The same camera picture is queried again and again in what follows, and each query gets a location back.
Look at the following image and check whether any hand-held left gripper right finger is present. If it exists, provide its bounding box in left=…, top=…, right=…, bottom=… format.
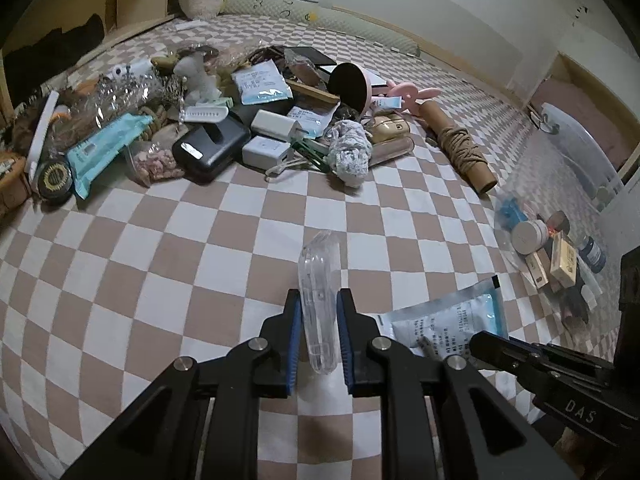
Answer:
left=336, top=287, right=581, bottom=480

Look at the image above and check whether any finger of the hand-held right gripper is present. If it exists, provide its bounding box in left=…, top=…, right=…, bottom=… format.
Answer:
left=470, top=331, right=543, bottom=376

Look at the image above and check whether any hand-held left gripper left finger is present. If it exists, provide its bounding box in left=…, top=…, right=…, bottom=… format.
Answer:
left=60, top=287, right=303, bottom=480

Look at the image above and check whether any face mask packet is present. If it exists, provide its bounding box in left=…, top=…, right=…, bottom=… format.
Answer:
left=231, top=59, right=293, bottom=106
left=380, top=276, right=510, bottom=361
left=287, top=105, right=335, bottom=138

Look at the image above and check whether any clear plastic case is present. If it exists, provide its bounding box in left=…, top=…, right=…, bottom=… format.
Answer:
left=298, top=230, right=345, bottom=376

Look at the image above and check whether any cream carton box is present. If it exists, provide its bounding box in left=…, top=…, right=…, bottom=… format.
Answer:
left=550, top=234, right=581, bottom=286

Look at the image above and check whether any dark blue bottle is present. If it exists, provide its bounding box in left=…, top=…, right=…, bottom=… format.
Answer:
left=575, top=237, right=607, bottom=273

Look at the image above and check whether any clear bag of small items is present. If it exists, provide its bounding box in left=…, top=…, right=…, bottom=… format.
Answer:
left=492, top=102, right=631, bottom=321

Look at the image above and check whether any small beige box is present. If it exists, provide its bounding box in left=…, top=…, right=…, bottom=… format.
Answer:
left=525, top=250, right=551, bottom=288

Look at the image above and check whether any white jar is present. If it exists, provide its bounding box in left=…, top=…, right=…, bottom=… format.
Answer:
left=511, top=220, right=550, bottom=256

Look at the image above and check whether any checkered blanket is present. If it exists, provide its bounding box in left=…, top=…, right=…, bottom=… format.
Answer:
left=0, top=12, right=640, bottom=480

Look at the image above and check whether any blue plastic packet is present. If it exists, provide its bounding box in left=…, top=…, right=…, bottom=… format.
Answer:
left=500, top=199, right=528, bottom=228

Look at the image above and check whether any green hair clip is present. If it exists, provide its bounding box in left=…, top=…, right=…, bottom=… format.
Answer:
left=290, top=139, right=331, bottom=173

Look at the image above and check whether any white charger adapter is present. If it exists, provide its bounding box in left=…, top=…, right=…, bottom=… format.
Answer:
left=250, top=109, right=301, bottom=142
left=241, top=136, right=291, bottom=168

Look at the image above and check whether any rose gold tube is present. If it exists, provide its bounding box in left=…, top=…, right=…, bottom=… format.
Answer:
left=370, top=137, right=416, bottom=166

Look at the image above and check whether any black hard case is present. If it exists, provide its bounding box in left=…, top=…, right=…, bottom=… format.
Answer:
left=172, top=115, right=251, bottom=183

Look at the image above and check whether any gold computer mouse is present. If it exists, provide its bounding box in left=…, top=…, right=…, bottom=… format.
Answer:
left=372, top=114, right=412, bottom=143

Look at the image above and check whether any bag of pink pieces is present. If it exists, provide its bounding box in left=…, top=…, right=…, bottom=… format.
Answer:
left=125, top=140, right=186, bottom=188

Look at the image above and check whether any white comb clip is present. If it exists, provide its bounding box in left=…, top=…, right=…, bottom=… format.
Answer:
left=178, top=104, right=231, bottom=123

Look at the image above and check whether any pink rabbit-shaped holder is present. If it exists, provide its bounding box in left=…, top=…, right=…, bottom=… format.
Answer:
left=387, top=82, right=441, bottom=116

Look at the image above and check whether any pink round mirror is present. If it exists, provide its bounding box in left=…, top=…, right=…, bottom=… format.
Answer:
left=331, top=62, right=373, bottom=113

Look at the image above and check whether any teal packet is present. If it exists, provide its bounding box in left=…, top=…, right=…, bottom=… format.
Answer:
left=66, top=112, right=153, bottom=201

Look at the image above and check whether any white plush figurine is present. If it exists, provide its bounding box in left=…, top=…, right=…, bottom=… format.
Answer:
left=172, top=55, right=221, bottom=101

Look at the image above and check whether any black round tin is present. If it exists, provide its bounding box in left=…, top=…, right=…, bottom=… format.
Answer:
left=37, top=159, right=73, bottom=206

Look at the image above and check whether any crinkled clear plastic bag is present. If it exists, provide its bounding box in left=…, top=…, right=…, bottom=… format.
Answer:
left=75, top=72, right=166, bottom=126

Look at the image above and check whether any white flat stick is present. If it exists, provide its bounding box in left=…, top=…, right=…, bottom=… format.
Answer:
left=25, top=91, right=61, bottom=181

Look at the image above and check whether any wooden shelf unit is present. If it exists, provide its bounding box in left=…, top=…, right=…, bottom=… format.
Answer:
left=0, top=0, right=178, bottom=116

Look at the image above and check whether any black cloth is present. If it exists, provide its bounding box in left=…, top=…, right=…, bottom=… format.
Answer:
left=2, top=14, right=106, bottom=106

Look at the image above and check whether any cardboard tube with rope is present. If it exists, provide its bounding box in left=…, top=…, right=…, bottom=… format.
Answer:
left=419, top=101, right=498, bottom=195

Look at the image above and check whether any wooden alcove frame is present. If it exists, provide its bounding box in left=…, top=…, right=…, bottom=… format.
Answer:
left=520, top=50, right=640, bottom=186

